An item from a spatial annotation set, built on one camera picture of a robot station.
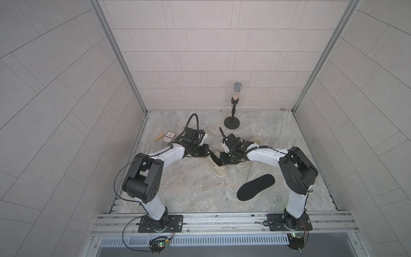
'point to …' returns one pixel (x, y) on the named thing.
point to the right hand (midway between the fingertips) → (219, 162)
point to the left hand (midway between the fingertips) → (212, 150)
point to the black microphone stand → (231, 122)
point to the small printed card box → (168, 137)
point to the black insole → (248, 189)
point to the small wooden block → (158, 136)
